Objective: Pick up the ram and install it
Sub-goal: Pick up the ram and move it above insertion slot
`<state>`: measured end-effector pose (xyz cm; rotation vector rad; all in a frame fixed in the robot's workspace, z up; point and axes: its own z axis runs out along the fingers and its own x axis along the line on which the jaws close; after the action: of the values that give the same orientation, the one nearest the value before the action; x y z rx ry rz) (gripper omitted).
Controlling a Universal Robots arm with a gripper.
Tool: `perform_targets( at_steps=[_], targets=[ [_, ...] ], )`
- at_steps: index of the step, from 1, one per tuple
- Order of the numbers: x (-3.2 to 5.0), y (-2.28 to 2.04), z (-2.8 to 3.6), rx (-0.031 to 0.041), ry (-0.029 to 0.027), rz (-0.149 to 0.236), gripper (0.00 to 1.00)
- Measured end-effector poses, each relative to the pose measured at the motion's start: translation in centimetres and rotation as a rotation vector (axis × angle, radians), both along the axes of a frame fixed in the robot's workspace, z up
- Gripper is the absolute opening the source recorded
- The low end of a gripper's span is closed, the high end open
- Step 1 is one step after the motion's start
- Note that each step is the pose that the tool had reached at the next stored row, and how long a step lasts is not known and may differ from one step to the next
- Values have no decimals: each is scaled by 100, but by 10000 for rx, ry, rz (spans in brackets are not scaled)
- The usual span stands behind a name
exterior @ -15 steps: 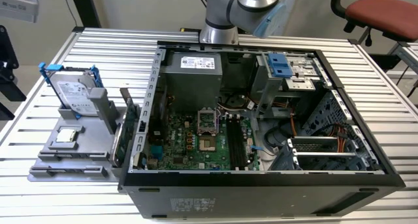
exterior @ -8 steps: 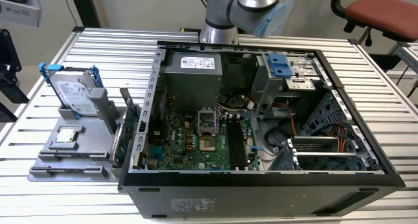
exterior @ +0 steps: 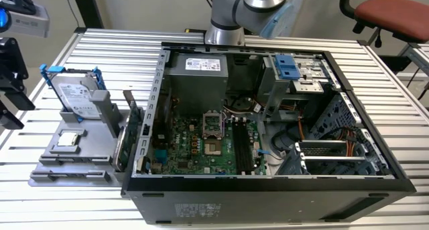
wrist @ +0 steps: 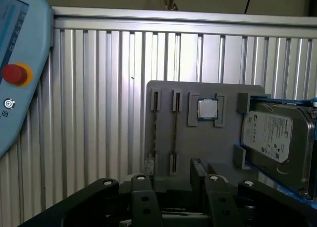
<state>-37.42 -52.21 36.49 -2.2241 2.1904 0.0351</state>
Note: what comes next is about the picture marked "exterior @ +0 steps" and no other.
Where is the black RAM slot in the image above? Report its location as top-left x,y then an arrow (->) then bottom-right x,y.
245,117 -> 256,175
233,117 -> 244,175
241,117 -> 252,175
237,117 -> 248,175

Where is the hard disk in blue carrier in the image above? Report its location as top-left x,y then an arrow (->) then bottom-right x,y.
39,63 -> 107,123

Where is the silver CPU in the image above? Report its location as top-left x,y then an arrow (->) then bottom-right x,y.
56,131 -> 82,147

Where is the grey parts rack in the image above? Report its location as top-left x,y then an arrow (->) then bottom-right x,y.
28,89 -> 147,188

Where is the green graphics card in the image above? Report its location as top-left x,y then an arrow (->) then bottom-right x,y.
113,89 -> 145,172

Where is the grey power supply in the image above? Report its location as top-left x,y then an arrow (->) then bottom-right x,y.
163,53 -> 230,115

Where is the green motherboard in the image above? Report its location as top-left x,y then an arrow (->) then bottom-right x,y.
149,114 -> 269,175

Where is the metal socket cover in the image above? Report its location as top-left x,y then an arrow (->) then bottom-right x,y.
202,110 -> 225,140

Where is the socket locking lever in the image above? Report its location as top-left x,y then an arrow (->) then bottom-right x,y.
218,111 -> 226,139

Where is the CPU socket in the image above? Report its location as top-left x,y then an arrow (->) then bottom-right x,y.
203,139 -> 225,157

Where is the round black fan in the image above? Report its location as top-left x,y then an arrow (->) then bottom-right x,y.
230,95 -> 258,113

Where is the blue drive latch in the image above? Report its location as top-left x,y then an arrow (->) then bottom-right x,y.
274,54 -> 301,80

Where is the black PC case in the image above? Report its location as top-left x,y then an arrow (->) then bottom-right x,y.
121,40 -> 417,225

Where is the silver metal drive cage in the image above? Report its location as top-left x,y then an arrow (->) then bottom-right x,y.
257,53 -> 336,122

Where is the grey disk bay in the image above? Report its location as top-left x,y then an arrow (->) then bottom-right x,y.
278,139 -> 383,177

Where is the red office chair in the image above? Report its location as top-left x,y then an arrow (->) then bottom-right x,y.
340,0 -> 429,49

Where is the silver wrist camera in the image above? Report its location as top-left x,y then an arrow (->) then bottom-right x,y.
8,3 -> 51,39

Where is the black vertical post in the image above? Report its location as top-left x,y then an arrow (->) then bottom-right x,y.
72,0 -> 105,30

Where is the single orange wire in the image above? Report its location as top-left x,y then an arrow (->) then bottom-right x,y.
297,116 -> 305,141

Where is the orange wire bundle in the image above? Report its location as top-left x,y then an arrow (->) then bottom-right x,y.
338,128 -> 358,157

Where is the aluminium frame side table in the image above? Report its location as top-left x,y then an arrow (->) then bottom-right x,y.
397,42 -> 429,102

